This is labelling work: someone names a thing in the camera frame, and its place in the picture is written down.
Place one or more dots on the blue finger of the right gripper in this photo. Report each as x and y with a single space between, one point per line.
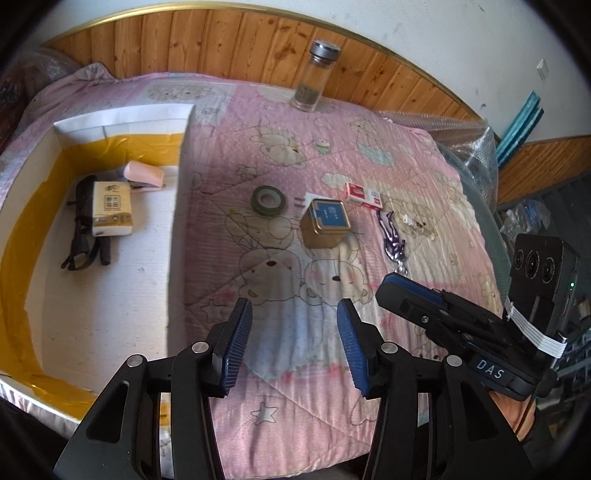
412 301

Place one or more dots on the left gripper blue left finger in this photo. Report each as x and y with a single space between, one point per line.
231 344

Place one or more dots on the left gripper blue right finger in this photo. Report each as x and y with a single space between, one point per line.
361 342

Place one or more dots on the purple silver action figure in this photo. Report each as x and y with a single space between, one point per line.
394 246

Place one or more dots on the red white staples box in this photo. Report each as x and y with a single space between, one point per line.
364 196

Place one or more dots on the gold tin blue lid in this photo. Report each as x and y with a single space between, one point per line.
324 224

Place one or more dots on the green tape roll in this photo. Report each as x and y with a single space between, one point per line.
268 201

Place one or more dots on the black safety glasses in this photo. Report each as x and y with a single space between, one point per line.
81 253

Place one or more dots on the yellow tissue pack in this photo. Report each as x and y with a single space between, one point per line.
111 209

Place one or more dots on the pink stapler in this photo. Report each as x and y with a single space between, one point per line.
142 176

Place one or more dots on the clear printed lighter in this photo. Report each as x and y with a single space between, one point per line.
413 223

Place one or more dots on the black marker pen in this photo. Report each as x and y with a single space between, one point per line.
105 250

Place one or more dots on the person right hand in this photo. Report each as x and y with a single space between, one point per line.
519 414

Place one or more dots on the pink bear quilt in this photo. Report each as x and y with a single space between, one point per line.
294 408

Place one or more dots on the bubble wrap roll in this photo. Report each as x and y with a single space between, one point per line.
470 142

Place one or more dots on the white cardboard box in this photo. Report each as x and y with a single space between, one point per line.
65 333

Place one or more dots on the teal metal bars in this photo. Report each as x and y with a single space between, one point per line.
520 129

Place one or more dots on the glass bottle metal cap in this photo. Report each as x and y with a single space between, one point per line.
322 59

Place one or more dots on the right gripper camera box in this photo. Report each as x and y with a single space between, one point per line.
544 275

